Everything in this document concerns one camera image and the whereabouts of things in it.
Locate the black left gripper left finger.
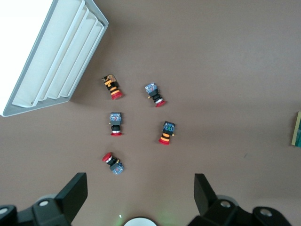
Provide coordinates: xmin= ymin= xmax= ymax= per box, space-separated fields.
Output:
xmin=0 ymin=172 xmax=88 ymax=226

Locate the red button orange collar black block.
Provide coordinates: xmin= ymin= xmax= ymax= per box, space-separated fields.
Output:
xmin=158 ymin=121 xmax=177 ymax=147

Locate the red mushroom button blue block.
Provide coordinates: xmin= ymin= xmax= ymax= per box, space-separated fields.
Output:
xmin=109 ymin=112 xmax=125 ymax=137
xmin=101 ymin=152 xmax=125 ymax=177
xmin=144 ymin=82 xmax=167 ymax=108

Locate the red button orange collar yellow block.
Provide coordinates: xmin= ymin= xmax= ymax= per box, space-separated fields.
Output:
xmin=101 ymin=73 xmax=123 ymax=101

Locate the brown table mat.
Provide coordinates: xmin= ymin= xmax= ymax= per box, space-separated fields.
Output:
xmin=0 ymin=0 xmax=301 ymax=226

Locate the white slotted rack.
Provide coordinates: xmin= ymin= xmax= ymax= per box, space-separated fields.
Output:
xmin=0 ymin=0 xmax=110 ymax=118

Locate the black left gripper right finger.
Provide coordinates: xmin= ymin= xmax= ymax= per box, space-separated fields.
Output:
xmin=187 ymin=173 xmax=293 ymax=226

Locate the green load switch white handle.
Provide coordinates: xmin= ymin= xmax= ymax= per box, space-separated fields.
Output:
xmin=291 ymin=111 xmax=301 ymax=148

